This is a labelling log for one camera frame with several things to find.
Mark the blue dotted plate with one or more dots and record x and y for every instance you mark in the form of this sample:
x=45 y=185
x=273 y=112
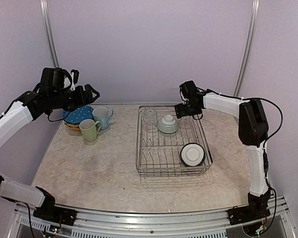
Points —
x=77 y=116

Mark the green grid pattern bowl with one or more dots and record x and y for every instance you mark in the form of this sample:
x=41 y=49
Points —
x=168 y=124

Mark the black rimmed white bowl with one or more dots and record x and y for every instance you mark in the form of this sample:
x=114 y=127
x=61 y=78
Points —
x=192 y=155

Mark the aluminium corner post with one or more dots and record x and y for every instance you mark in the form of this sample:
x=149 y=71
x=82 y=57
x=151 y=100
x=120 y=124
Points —
x=49 y=32
x=248 y=47

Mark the aluminium front rail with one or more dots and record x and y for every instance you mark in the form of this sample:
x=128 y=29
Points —
x=91 y=223

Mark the beige floral plate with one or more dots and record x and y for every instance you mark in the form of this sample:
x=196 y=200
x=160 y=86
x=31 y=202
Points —
x=73 y=129

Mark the clear glass tumbler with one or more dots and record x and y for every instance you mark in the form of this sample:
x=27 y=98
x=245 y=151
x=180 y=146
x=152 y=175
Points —
x=186 y=120
x=150 y=117

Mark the metal wire dish rack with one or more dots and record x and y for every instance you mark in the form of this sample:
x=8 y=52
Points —
x=157 y=153

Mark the left aluminium corner post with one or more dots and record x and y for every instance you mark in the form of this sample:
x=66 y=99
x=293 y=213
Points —
x=49 y=32

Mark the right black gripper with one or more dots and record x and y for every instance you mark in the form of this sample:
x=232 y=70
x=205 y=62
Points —
x=181 y=112

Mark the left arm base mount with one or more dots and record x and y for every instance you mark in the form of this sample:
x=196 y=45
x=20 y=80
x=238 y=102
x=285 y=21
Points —
x=48 y=211

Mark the light blue mug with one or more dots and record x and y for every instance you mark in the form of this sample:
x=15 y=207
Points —
x=104 y=115

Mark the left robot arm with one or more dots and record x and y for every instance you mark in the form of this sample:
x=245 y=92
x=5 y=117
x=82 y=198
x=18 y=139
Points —
x=57 y=89

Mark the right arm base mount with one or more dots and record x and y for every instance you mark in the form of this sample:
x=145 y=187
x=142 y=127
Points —
x=245 y=214

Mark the right aluminium corner post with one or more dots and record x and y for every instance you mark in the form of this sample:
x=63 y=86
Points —
x=248 y=47

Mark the green mug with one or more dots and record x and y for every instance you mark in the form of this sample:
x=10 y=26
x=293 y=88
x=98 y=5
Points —
x=90 y=129

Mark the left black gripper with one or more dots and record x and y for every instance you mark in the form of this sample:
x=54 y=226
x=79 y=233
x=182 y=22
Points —
x=82 y=100

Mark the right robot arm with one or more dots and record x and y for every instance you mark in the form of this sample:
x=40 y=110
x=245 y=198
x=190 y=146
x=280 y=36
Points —
x=252 y=131

